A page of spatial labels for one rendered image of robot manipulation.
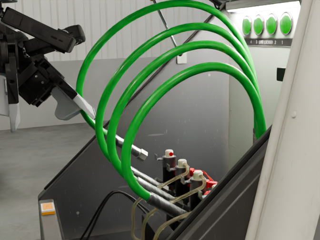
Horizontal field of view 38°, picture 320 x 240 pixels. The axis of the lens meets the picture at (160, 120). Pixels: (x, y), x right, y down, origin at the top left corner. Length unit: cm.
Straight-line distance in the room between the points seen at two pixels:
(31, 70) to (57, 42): 16
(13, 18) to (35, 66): 17
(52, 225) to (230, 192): 56
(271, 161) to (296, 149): 6
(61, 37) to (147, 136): 58
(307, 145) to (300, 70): 10
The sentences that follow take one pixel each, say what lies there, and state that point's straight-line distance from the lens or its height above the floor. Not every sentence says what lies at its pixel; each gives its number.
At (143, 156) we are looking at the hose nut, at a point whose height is 112.
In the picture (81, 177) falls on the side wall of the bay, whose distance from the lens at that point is 125.
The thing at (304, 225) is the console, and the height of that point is 115.
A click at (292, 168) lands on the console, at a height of 120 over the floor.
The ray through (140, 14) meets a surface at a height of 140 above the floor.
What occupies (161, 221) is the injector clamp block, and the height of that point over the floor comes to 98.
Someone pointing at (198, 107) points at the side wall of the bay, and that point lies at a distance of 129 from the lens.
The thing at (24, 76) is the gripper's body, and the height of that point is 129.
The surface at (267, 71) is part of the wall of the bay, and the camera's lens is 113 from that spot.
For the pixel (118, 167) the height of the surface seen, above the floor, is 115.
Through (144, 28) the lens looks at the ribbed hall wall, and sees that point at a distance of 775.
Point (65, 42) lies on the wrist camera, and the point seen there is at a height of 135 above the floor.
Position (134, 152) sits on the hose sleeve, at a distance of 92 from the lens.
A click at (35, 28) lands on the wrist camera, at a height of 138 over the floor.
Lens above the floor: 136
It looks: 10 degrees down
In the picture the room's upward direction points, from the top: 1 degrees counter-clockwise
